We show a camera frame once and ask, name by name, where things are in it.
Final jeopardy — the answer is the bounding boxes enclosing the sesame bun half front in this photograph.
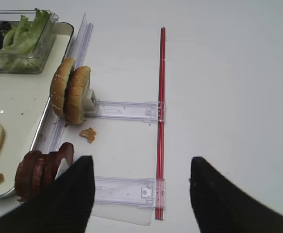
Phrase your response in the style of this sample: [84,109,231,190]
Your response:
[50,58,75,117]

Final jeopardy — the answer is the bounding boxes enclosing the clear plastic salad container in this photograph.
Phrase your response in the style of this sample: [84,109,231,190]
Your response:
[0,8,59,73]

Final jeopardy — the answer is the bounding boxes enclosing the metal baking tray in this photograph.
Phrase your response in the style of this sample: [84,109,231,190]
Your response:
[0,22,74,199]

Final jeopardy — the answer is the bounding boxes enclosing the white bun pusher block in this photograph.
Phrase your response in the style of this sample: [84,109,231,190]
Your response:
[81,89,98,116]

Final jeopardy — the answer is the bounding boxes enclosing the clear bun pusher rail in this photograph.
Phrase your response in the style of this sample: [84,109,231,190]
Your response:
[86,100,158,123]

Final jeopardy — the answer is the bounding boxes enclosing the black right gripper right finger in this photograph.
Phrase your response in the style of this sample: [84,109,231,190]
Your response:
[189,157,283,233]

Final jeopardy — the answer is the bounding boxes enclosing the brown crumb on table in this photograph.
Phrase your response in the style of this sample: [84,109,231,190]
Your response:
[79,127,97,143]

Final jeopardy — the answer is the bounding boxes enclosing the white meat pusher block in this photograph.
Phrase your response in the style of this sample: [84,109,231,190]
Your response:
[55,158,69,180]

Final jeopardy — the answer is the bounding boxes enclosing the sesame bun half rear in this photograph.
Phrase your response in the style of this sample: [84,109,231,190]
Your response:
[64,66,91,125]

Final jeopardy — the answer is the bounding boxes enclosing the sesame bun half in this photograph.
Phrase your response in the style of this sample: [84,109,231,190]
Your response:
[64,66,91,125]
[50,58,75,117]

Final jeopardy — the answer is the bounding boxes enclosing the red right shelf strip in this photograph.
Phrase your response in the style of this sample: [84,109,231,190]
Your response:
[155,27,166,220]

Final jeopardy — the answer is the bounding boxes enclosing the clear meat pusher rail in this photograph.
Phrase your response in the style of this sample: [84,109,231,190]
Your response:
[95,177,165,209]

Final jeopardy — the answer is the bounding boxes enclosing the clear right divider wall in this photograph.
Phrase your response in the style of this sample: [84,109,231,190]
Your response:
[32,15,92,154]

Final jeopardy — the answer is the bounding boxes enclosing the green lettuce leaves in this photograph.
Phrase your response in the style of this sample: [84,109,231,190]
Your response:
[0,8,51,72]

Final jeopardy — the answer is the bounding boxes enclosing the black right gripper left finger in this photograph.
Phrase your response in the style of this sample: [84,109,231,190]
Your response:
[0,156,95,233]

